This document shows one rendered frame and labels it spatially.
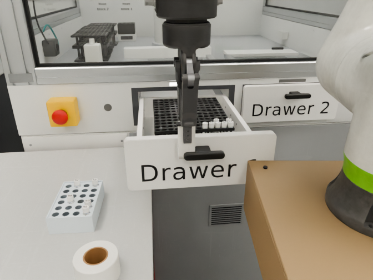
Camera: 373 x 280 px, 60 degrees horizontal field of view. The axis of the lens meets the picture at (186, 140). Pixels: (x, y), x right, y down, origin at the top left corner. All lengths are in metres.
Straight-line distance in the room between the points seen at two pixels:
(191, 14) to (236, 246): 0.94
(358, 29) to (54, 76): 0.71
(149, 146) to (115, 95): 0.35
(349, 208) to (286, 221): 0.09
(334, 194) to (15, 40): 0.80
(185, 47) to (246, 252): 0.94
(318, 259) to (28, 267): 0.45
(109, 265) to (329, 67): 0.47
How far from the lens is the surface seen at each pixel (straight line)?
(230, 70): 0.92
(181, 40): 0.49
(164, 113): 0.79
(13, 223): 0.74
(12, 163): 0.97
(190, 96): 0.50
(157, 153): 0.61
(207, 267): 1.30
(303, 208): 0.55
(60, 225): 0.66
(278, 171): 0.62
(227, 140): 0.61
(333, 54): 0.59
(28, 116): 0.99
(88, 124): 0.96
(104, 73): 0.91
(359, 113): 0.49
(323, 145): 1.12
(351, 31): 0.60
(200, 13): 0.48
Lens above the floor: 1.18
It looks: 25 degrees down
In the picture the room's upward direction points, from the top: straight up
